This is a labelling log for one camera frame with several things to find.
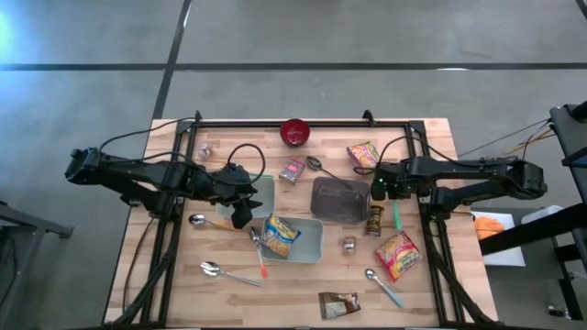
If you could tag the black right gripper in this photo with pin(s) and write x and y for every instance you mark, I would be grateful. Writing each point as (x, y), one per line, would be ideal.
(408, 176)

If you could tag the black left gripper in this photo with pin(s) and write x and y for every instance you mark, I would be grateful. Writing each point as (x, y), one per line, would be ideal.
(231, 183)

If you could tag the dark jar yellow lid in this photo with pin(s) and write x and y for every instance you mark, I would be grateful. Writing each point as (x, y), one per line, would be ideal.
(375, 221)

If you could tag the blue yellow ramen packet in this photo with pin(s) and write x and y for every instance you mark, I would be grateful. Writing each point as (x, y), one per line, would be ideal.
(280, 236)

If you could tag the lime chili ramen packet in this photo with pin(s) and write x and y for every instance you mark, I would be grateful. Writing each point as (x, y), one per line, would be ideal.
(363, 155)

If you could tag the red patterned box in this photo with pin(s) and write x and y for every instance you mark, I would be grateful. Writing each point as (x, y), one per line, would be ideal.
(291, 171)

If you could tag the red ramen packet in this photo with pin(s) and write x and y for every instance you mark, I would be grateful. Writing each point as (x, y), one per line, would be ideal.
(399, 256)

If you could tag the brown foil packet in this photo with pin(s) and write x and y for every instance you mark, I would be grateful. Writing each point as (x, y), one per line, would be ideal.
(337, 305)

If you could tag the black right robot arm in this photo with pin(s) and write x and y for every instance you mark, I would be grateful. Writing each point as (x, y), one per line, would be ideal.
(481, 169)

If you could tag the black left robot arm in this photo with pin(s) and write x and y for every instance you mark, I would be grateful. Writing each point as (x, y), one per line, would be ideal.
(137, 172)

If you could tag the white plastic bin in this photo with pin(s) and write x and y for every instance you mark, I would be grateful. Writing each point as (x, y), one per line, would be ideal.
(312, 240)
(263, 197)

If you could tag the dark grey translucent bin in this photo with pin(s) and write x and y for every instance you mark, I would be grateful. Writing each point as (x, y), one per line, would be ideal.
(339, 201)

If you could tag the red and black bowl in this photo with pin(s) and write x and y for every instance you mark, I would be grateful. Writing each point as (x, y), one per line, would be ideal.
(295, 133)

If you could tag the orange cloth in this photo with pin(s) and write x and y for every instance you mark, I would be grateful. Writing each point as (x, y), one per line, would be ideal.
(488, 227)

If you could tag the white sheet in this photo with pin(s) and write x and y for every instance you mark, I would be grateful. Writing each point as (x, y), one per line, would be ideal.
(504, 256)

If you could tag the black diagonal bar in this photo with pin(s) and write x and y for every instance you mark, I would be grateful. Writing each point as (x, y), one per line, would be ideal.
(527, 231)

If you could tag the white plastic container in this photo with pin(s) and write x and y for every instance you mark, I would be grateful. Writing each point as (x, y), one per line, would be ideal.
(539, 214)

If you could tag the black equipment cart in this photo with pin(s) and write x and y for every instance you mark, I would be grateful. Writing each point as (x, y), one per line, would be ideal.
(571, 137)

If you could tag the small black device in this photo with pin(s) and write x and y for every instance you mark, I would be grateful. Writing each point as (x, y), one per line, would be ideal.
(557, 312)

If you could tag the grey metal stand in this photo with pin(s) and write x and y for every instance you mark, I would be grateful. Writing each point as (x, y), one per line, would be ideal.
(36, 224)

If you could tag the black aluminium table frame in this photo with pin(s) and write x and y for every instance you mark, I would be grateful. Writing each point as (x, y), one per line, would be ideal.
(257, 124)

